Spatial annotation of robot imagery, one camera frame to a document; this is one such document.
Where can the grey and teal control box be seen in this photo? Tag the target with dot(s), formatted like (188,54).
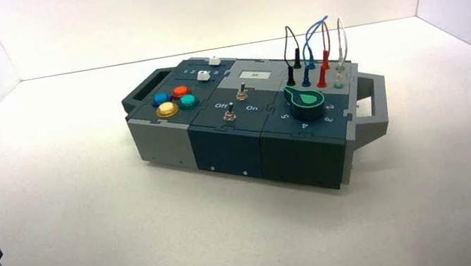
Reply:
(228,147)

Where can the green round push button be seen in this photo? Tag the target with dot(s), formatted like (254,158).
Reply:
(188,101)

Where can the small white display window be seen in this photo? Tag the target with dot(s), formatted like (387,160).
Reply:
(254,74)

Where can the orange round push button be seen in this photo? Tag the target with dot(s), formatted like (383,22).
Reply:
(181,92)

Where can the yellow round push button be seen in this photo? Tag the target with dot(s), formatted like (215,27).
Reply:
(167,109)

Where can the green and black rotary knob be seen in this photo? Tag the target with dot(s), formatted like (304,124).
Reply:
(306,104)

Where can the blue round push button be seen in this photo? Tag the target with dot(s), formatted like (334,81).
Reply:
(160,99)

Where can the metal toggle switch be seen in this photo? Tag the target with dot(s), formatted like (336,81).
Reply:
(242,94)
(229,115)

